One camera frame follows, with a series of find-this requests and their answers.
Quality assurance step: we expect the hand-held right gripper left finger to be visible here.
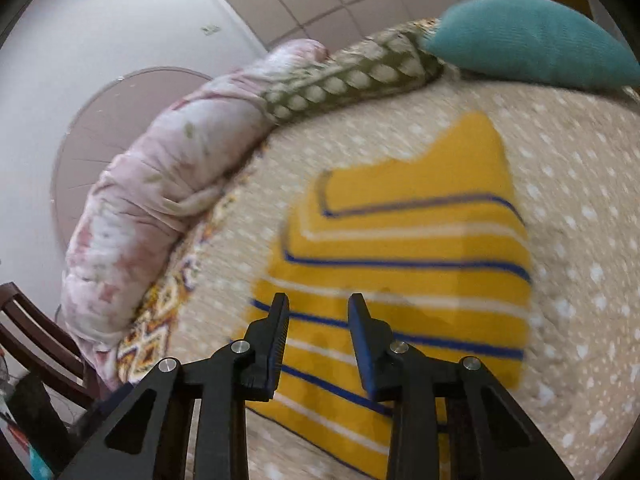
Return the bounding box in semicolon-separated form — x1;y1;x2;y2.
57;292;291;480

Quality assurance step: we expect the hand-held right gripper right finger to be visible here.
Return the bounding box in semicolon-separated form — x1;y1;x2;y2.
347;292;576;480

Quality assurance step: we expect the yellow striped sweater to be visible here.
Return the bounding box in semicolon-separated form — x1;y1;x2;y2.
230;111;533;480

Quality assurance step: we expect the colourful geometric patterned mat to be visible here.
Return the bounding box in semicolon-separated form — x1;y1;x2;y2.
117;200;236;386

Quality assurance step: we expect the pink floral comforter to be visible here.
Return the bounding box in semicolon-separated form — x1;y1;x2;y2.
60;38;331;391

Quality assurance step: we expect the dark wooden chair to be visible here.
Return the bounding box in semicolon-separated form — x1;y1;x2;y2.
0;282;108;480

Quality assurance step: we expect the beige dotted bedspread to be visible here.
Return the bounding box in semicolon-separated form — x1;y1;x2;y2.
117;17;640;480

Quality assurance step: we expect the olive sheep print pillow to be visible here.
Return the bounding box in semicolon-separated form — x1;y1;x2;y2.
260;27;446;126

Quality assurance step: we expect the round pink headboard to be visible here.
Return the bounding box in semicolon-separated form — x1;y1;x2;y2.
50;66;216;241

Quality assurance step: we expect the teal corduroy pillow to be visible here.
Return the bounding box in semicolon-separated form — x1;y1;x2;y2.
422;0;640;92

